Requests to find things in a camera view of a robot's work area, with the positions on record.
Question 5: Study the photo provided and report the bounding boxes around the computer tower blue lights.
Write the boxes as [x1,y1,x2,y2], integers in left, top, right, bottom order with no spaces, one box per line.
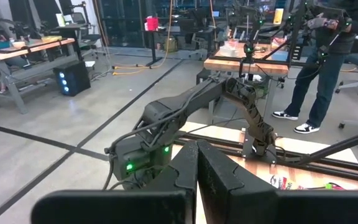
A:
[53,60,92,97]

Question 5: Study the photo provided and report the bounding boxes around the wooden robot station table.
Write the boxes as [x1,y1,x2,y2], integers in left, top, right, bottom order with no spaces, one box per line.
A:
[203,40,291,125]

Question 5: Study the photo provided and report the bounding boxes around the red container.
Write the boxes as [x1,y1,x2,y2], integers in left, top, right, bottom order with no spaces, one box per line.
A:
[145,17,160,32]

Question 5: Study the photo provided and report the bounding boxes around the red roast beef ramen packet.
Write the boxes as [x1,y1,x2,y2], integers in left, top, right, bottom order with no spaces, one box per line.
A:
[268,174,307,190]

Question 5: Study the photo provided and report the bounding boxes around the black desk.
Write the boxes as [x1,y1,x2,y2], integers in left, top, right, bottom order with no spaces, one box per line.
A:
[141,24,217,68]

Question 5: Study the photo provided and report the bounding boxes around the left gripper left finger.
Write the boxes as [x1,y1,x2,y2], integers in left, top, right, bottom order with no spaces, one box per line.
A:
[31,139,198,224]

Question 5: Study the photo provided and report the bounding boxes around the yellow floor cable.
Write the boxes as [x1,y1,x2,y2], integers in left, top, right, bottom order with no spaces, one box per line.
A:
[112,0,175,76]

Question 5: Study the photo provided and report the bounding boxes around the wooden work table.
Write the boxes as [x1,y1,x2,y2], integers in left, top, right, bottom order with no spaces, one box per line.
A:
[0,37,77,115]

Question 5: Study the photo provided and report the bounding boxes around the yellow box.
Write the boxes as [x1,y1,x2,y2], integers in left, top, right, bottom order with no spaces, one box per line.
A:
[273,8,285,25]

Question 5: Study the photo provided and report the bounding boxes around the lime chili shrimp ramen packet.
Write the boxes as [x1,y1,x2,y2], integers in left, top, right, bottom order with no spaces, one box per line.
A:
[309,182,346,191]

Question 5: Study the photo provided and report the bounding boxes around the black aluminium table frame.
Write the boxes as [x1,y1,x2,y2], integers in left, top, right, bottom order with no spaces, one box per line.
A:
[172,126,358,190]

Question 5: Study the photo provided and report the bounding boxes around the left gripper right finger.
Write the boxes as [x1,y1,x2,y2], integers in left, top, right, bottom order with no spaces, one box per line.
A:
[197,140,358,224]

